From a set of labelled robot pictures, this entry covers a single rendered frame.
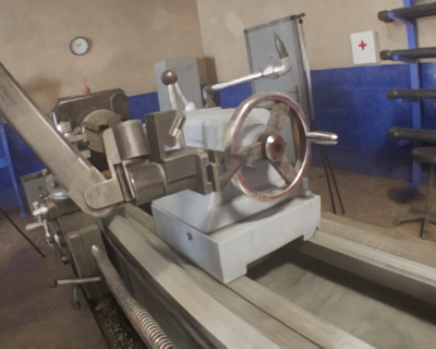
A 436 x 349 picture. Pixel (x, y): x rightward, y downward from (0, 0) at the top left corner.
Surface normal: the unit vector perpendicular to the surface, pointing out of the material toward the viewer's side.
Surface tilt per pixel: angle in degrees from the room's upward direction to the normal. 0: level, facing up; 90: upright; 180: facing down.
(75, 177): 71
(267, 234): 90
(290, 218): 90
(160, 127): 90
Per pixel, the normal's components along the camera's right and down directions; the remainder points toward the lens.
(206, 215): -0.79, -0.23
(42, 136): 0.32, -0.18
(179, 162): 0.55, 0.15
